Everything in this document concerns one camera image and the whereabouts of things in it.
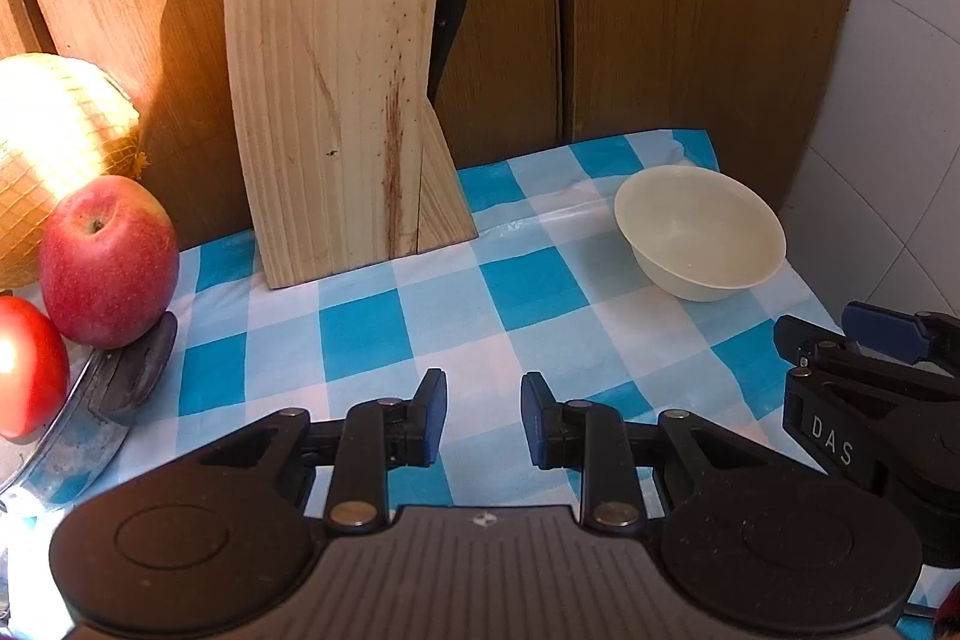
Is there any blue white checkered tablecloth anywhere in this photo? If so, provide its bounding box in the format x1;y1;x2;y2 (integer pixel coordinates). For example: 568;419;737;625
0;128;960;640

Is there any yellow pomelo in net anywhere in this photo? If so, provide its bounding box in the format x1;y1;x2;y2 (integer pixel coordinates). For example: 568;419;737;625
0;53;149;290

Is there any steel pan with black handles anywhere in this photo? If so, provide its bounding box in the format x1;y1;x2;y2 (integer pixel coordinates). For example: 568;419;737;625
0;310;179;521

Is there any wooden knife block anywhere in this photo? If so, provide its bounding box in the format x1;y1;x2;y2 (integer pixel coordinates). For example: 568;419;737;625
223;0;479;291

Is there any red apple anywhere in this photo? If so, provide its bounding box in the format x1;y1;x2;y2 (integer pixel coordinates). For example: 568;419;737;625
39;175;181;350

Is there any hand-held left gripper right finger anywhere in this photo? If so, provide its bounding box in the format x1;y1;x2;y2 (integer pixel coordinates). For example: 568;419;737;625
520;371;807;528

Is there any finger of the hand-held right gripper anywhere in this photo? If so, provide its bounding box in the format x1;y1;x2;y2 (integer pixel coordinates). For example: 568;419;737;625
774;314;938;380
841;301;960;378

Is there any cream bowl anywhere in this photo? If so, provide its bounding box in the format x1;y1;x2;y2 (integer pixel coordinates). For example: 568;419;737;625
613;164;787;304

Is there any glass pan lid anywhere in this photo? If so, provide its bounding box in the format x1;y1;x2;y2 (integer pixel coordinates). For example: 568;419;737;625
0;347;102;498

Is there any wooden cabinet door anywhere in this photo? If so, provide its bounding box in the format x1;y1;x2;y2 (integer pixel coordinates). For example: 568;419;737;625
559;0;863;214
0;0;563;251

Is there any red tomato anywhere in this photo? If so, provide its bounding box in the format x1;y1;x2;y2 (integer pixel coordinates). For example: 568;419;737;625
0;295;71;440

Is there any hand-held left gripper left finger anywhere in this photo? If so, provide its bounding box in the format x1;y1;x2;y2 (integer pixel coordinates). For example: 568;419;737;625
196;368;449;531

